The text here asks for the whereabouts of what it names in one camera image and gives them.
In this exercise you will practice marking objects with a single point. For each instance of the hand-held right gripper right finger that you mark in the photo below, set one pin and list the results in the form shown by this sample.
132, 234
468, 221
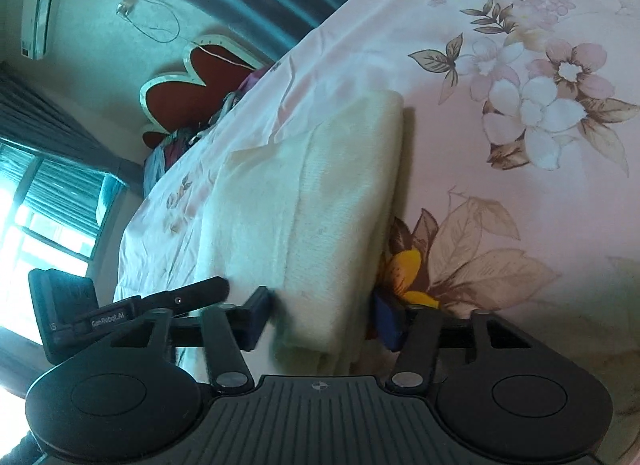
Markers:
389, 321

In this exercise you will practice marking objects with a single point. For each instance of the cream small cloth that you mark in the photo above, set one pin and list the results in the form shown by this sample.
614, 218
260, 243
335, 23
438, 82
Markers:
320, 215

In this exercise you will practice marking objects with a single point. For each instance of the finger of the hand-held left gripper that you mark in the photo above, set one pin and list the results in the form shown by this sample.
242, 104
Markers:
190, 295

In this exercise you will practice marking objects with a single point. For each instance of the red heart-shaped headboard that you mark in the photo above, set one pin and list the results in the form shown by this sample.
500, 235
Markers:
190, 95

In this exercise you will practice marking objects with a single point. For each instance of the pile of colourful clothes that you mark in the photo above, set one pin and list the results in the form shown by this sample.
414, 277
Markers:
200, 135

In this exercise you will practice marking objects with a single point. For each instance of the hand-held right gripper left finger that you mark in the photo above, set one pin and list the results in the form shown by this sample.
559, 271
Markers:
259, 317

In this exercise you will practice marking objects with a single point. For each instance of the floral pink bed sheet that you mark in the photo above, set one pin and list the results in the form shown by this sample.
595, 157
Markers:
500, 145

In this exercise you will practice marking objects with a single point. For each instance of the white wall air conditioner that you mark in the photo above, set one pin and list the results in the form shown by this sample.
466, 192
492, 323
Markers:
39, 10

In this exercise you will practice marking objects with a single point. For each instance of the dark window curtain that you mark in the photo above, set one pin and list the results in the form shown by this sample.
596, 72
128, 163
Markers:
55, 115

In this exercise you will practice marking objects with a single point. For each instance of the white wall plug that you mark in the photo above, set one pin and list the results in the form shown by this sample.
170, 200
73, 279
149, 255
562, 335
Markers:
125, 6

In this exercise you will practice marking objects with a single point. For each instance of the bright window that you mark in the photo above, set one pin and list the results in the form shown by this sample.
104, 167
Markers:
40, 215

